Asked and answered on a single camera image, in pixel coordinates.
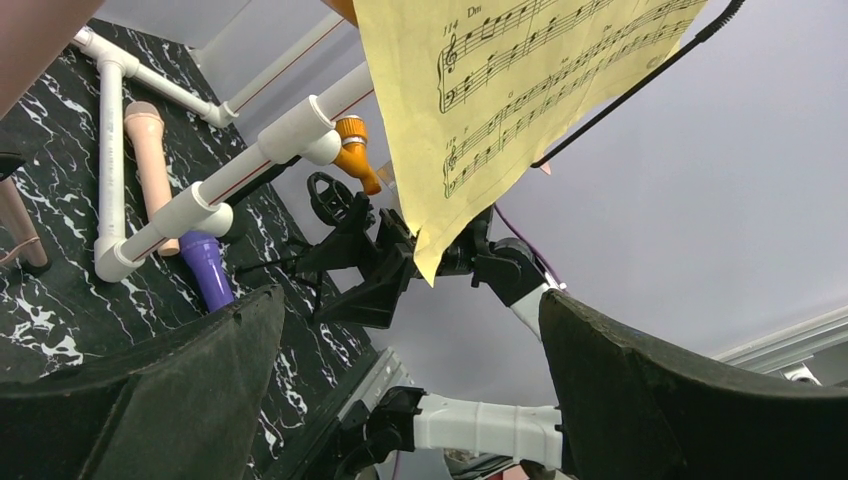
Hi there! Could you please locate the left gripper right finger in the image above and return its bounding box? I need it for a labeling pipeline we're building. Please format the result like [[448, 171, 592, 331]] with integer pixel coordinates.
[[539, 290, 847, 479]]

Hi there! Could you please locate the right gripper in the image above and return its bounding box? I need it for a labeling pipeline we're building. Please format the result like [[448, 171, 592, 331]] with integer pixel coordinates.
[[294, 192, 495, 331]]

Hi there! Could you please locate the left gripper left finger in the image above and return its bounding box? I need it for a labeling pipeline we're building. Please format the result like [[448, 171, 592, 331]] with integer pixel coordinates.
[[1, 286, 285, 479]]

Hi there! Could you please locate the black tripod mic stand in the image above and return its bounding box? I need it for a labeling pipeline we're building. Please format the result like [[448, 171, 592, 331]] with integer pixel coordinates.
[[235, 172, 372, 313]]

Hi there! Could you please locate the purple microphone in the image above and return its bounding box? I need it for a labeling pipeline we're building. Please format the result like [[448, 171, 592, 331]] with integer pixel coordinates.
[[179, 231, 234, 312]]

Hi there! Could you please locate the yellow sheet music page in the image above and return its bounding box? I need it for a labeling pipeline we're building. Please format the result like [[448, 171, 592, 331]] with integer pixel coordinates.
[[354, 0, 703, 281]]

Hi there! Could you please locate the pink microphone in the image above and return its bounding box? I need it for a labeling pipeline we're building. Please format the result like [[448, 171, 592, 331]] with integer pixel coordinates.
[[124, 101, 172, 223]]

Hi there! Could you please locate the pink music stand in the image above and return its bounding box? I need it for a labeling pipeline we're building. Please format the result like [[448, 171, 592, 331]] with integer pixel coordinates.
[[0, 0, 747, 276]]

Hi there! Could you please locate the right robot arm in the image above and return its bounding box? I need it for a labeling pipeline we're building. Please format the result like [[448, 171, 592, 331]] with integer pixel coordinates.
[[294, 191, 564, 479]]

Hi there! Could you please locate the orange faucet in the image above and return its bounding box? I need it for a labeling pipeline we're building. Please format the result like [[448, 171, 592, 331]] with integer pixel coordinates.
[[334, 115, 382, 196]]

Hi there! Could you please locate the white pvc pipe frame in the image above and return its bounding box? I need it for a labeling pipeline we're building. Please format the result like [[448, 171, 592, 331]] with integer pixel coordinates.
[[72, 13, 373, 283]]

